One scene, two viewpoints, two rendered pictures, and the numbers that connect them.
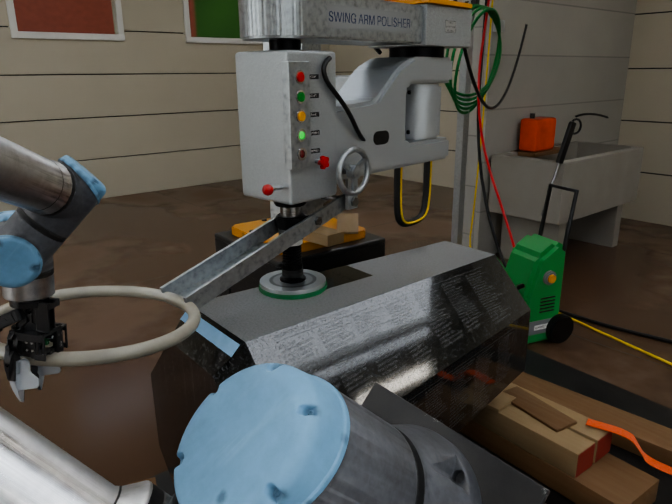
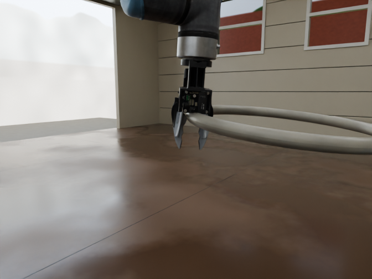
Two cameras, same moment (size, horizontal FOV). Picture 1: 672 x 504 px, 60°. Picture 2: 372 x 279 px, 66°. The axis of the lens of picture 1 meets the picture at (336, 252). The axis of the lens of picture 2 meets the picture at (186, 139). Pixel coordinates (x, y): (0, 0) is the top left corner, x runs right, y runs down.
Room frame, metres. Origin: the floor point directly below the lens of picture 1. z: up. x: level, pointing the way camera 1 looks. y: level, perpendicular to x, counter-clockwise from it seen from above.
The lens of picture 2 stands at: (0.87, -0.06, 1.01)
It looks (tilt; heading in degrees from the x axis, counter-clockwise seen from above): 10 degrees down; 77
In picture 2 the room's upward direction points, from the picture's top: straight up
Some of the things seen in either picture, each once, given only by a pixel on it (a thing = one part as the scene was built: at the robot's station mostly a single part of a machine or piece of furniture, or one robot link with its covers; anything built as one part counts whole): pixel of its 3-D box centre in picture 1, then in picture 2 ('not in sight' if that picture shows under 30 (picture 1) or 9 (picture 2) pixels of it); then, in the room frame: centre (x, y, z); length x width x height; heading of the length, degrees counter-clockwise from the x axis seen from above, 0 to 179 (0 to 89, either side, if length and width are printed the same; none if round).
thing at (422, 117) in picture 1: (414, 110); not in sight; (2.23, -0.30, 1.34); 0.19 x 0.19 x 0.20
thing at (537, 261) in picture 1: (534, 264); not in sight; (3.10, -1.12, 0.43); 0.35 x 0.35 x 0.87; 22
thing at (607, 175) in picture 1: (565, 202); not in sight; (4.73, -1.92, 0.43); 1.30 x 0.62 x 0.86; 130
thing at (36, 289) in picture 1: (29, 285); (198, 50); (1.05, 0.59, 1.10); 0.10 x 0.09 x 0.05; 169
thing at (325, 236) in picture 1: (320, 234); not in sight; (2.44, 0.07, 0.81); 0.20 x 0.10 x 0.05; 45
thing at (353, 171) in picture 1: (344, 170); not in sight; (1.75, -0.03, 1.20); 0.15 x 0.10 x 0.15; 138
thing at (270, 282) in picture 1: (292, 281); not in sight; (1.75, 0.14, 0.84); 0.21 x 0.21 x 0.01
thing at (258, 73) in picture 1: (306, 128); not in sight; (1.81, 0.09, 1.32); 0.36 x 0.22 x 0.45; 138
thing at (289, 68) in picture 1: (297, 116); not in sight; (1.62, 0.10, 1.37); 0.08 x 0.03 x 0.28; 138
